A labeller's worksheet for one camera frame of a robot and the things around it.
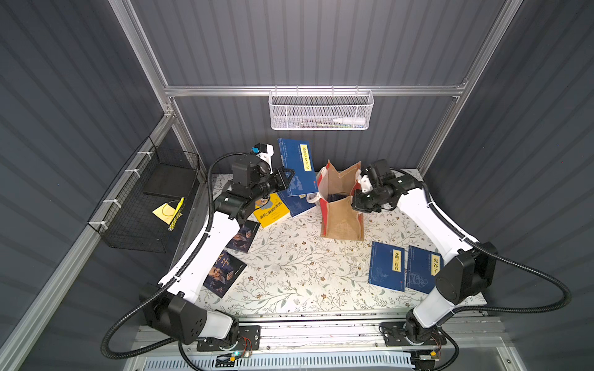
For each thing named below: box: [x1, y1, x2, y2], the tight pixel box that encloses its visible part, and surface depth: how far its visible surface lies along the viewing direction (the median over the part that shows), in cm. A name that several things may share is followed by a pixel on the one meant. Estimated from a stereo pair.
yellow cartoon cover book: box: [253, 192, 291, 229], surface depth 107 cm
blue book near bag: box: [276, 189, 317, 218], surface depth 108 cm
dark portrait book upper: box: [225, 220, 261, 254], surface depth 98 cm
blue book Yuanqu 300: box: [368, 241, 406, 293], surface depth 90 cm
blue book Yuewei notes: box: [277, 138, 318, 198], surface depth 76 cm
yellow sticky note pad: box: [151, 202, 183, 225], surface depth 75 cm
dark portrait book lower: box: [202, 250, 248, 299], surface depth 88 cm
